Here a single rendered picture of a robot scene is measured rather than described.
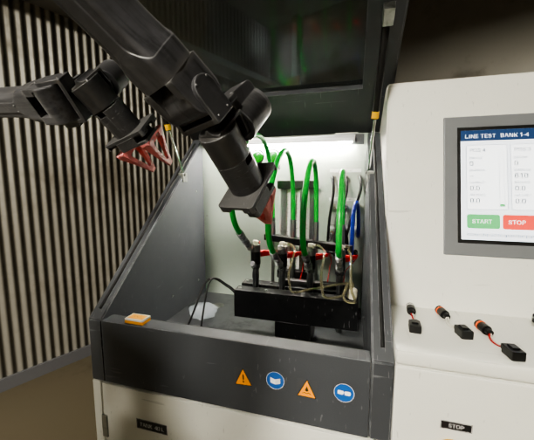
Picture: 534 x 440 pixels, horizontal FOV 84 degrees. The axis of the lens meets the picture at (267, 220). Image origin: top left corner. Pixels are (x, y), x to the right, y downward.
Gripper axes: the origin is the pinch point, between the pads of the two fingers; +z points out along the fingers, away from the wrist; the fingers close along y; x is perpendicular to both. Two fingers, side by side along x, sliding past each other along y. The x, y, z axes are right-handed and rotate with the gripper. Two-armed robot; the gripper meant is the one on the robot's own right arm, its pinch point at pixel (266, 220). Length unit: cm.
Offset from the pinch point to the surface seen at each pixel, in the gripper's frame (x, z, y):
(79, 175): 195, 41, 60
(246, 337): 7.2, 21.3, -15.8
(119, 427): 39, 34, -42
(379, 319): -18.0, 24.6, -4.2
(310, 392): -6.9, 28.5, -20.6
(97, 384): 45, 25, -36
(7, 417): 172, 94, -77
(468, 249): -33, 33, 21
